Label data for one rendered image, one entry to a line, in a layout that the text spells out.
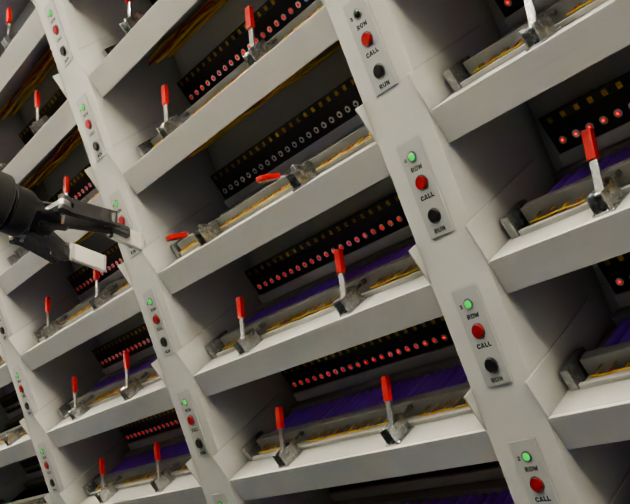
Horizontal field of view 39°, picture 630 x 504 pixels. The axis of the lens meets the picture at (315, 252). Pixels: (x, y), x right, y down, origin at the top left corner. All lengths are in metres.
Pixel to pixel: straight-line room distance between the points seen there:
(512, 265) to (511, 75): 0.21
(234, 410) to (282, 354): 0.27
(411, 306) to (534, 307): 0.16
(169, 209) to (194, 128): 0.26
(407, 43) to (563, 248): 0.31
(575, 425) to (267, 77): 0.63
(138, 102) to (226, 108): 0.38
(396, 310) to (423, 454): 0.20
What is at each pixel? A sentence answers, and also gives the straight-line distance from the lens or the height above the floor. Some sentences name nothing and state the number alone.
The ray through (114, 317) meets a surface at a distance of 1.80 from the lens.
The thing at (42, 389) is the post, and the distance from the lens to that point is 2.23.
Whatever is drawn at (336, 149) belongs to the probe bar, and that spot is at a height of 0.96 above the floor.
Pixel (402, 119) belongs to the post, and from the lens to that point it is 1.11.
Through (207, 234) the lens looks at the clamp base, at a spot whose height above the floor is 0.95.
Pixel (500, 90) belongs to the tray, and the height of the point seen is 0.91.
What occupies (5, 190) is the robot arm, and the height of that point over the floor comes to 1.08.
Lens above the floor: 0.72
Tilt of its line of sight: 5 degrees up
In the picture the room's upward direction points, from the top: 20 degrees counter-clockwise
